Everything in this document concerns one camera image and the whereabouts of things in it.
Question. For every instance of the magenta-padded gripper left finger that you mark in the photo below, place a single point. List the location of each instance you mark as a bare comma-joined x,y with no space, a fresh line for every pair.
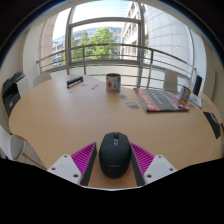
65,166

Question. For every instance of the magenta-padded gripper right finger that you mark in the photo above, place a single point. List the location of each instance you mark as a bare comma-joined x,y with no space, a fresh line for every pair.
156,166

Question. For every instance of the black computer mouse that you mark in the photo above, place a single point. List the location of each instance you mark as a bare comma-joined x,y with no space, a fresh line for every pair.
114,156

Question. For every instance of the white chair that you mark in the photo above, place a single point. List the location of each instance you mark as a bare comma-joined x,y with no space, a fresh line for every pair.
11,146
170,80
41,79

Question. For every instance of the red magazine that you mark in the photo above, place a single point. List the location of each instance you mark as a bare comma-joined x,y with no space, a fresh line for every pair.
160,100

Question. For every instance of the blue booklet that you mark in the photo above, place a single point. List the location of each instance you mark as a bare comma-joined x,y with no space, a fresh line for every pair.
195,100

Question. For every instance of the small printed card stand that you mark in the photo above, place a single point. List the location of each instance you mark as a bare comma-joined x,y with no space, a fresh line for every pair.
185,94

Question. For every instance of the small pale sticker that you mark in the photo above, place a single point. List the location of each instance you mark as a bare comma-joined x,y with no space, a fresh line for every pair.
122,96

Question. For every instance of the black bar-shaped device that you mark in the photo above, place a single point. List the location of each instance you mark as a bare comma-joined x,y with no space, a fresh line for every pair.
74,81

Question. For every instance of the black printer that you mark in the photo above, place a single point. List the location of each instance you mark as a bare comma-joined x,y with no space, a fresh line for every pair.
10,93

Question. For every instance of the printed tin can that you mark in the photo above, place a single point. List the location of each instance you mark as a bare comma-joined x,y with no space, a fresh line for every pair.
113,83

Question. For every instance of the metal balcony railing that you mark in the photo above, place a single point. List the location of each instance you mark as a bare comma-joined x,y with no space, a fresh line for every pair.
110,46

